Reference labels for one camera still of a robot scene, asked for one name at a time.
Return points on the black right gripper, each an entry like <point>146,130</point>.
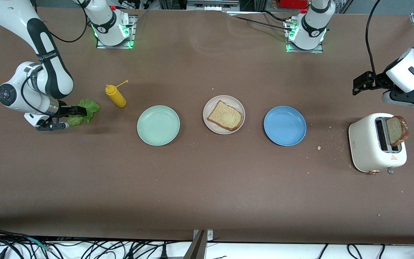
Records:
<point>63,109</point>

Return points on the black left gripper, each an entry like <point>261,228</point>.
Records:
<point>378,80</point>

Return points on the green lettuce leaf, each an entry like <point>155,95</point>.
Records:
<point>91,108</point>

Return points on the yellow mustard squeeze bottle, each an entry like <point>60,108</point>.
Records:
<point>118,99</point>

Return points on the brown bread slice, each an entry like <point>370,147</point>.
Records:
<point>225,116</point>
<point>395,130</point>

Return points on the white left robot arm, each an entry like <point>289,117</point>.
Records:
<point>311,25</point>

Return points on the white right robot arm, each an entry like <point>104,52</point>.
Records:
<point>59,79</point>

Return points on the mint green plate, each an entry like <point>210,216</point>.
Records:
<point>158,126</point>

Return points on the blue plate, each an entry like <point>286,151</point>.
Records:
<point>285,126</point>

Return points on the beige plate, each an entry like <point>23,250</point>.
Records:
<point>210,108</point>

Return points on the white toaster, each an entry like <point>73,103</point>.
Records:
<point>363,144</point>

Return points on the red background object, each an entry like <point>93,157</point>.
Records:
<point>293,3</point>

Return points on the silver background box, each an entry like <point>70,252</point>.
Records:
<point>210,5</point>

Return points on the grey metal strut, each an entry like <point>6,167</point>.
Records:
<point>196,250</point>

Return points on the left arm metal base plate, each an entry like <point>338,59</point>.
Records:
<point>306,51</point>

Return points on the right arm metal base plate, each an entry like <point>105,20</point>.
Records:
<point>131,32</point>

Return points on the silver metal bracket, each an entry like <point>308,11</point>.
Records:
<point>210,235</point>

